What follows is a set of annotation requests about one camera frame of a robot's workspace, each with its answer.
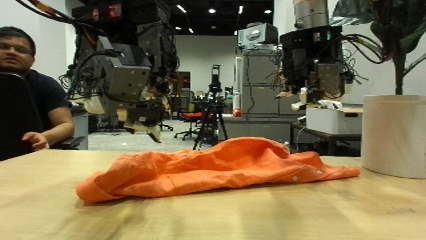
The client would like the low grey counter cabinet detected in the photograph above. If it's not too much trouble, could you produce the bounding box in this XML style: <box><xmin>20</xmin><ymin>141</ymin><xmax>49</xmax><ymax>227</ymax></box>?
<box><xmin>220</xmin><ymin>114</ymin><xmax>296</xmax><ymax>148</ymax></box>

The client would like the brown door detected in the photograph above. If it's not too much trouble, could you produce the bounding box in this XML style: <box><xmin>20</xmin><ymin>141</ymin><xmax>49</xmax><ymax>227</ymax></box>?
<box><xmin>176</xmin><ymin>71</ymin><xmax>192</xmax><ymax>95</ymax></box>

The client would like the right hand cable bundle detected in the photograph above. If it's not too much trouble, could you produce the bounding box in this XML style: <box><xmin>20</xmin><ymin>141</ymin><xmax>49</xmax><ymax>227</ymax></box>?
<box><xmin>16</xmin><ymin>0</ymin><xmax>105</xmax><ymax>38</ymax></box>

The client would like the person in dark t-shirt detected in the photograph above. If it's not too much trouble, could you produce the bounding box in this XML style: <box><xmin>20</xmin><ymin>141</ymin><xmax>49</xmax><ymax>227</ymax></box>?
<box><xmin>0</xmin><ymin>25</ymin><xmax>76</xmax><ymax>161</ymax></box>

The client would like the tall grey metal cabinet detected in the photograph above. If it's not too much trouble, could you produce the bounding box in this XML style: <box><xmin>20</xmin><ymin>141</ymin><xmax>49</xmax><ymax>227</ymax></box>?
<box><xmin>238</xmin><ymin>49</ymin><xmax>308</xmax><ymax>118</ymax></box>

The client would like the black camera tripod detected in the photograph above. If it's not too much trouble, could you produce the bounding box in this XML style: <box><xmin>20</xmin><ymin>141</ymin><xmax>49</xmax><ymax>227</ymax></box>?
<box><xmin>192</xmin><ymin>64</ymin><xmax>230</xmax><ymax>151</ymax></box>

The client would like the black chair back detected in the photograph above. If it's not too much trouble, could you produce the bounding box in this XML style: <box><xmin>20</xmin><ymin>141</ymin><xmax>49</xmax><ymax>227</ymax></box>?
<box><xmin>0</xmin><ymin>72</ymin><xmax>47</xmax><ymax>162</ymax></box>

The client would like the black chair armrest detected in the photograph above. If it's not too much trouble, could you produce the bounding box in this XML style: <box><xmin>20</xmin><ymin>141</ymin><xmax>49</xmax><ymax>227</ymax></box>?
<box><xmin>51</xmin><ymin>135</ymin><xmax>85</xmax><ymax>150</ymax></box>

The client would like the grey pedestal cabinet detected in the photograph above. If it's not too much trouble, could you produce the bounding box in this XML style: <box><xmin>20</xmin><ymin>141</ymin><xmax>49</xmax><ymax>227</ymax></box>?
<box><xmin>71</xmin><ymin>106</ymin><xmax>89</xmax><ymax>151</ymax></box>

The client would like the white round plant pot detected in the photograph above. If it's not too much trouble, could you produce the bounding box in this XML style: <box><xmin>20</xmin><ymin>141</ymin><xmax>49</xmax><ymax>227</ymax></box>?
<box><xmin>360</xmin><ymin>94</ymin><xmax>426</xmax><ymax>179</ymax></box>

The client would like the orange seat office chair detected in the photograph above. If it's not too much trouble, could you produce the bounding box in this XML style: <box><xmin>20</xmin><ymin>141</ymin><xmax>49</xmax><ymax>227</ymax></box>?
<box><xmin>173</xmin><ymin>109</ymin><xmax>204</xmax><ymax>141</ymax></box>
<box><xmin>157</xmin><ymin>121</ymin><xmax>176</xmax><ymax>132</ymax></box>

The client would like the green leafy plant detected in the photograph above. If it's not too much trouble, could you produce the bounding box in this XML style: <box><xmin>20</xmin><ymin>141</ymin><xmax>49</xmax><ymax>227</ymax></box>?
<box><xmin>330</xmin><ymin>0</ymin><xmax>426</xmax><ymax>97</ymax></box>

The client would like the grey boxy monitor device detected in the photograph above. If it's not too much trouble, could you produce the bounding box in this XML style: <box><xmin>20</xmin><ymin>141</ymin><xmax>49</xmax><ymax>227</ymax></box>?
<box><xmin>236</xmin><ymin>22</ymin><xmax>280</xmax><ymax>51</ymax></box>

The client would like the white storage box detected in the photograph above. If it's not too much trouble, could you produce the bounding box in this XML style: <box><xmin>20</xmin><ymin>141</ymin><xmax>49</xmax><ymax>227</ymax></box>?
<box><xmin>305</xmin><ymin>106</ymin><xmax>364</xmax><ymax>136</ymax></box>

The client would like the orange button shirt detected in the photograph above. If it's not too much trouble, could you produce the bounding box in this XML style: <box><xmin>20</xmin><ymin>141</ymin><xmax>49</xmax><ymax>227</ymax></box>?
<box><xmin>75</xmin><ymin>136</ymin><xmax>362</xmax><ymax>205</ymax></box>

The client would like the black metal side table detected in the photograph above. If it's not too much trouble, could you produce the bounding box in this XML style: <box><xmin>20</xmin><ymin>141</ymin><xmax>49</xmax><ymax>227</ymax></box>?
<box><xmin>290</xmin><ymin>122</ymin><xmax>364</xmax><ymax>157</ymax></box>

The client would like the crumpled white plastic bag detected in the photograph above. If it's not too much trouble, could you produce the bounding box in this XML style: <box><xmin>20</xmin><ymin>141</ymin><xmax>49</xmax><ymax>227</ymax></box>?
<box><xmin>317</xmin><ymin>99</ymin><xmax>345</xmax><ymax>111</ymax></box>

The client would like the hand cable bundle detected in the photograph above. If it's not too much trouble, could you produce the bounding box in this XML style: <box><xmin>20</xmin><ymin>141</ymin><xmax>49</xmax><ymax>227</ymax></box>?
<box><xmin>16</xmin><ymin>0</ymin><xmax>105</xmax><ymax>38</ymax></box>
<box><xmin>340</xmin><ymin>32</ymin><xmax>397</xmax><ymax>83</ymax></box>

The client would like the left hand cable bundle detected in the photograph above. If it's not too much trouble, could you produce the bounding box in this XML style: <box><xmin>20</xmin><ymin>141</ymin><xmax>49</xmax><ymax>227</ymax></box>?
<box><xmin>340</xmin><ymin>32</ymin><xmax>397</xmax><ymax>83</ymax></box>

